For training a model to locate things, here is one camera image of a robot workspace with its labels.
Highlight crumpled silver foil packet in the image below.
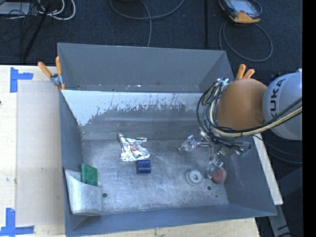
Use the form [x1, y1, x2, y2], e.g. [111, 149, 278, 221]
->
[118, 133, 151, 162]

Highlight pale wood flat board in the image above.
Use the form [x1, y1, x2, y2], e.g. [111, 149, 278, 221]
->
[15, 79, 65, 229]

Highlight dark blue small block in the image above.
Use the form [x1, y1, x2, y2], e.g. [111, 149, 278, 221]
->
[135, 159, 152, 175]

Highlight dark green flat block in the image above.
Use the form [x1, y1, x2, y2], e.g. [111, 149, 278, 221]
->
[80, 163, 99, 187]

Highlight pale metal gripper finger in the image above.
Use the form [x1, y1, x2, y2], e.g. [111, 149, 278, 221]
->
[206, 158, 224, 180]
[178, 134, 202, 155]

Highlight pale grey curved sheet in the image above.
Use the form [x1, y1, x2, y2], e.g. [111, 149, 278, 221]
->
[64, 168, 103, 216]

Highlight pale grey ring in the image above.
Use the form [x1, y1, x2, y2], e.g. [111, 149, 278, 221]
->
[185, 169, 204, 186]

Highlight grey metal bin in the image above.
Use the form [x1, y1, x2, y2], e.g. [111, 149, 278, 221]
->
[56, 42, 278, 237]

